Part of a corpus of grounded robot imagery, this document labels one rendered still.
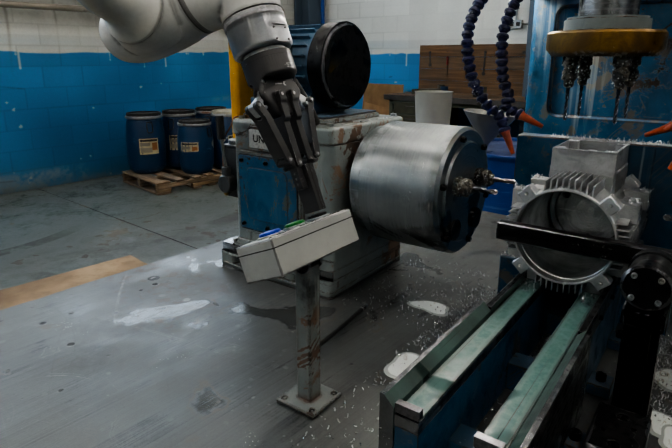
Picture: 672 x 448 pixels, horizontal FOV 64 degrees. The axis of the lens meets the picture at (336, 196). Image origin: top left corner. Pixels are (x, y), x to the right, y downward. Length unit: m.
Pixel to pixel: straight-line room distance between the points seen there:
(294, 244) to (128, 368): 0.41
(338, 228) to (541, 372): 0.32
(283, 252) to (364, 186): 0.40
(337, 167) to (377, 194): 0.11
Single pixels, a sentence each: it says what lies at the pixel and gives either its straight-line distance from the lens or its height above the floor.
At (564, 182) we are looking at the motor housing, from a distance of 0.92.
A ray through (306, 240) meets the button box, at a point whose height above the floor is 1.06.
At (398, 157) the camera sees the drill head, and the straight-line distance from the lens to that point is 1.01.
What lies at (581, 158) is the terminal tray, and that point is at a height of 1.13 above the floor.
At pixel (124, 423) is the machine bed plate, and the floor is 0.80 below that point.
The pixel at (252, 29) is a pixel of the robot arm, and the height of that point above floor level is 1.33.
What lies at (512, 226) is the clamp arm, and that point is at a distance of 0.92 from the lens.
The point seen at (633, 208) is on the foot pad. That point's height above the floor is 1.07.
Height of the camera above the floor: 1.29
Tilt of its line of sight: 15 degrees down
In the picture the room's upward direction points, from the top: straight up
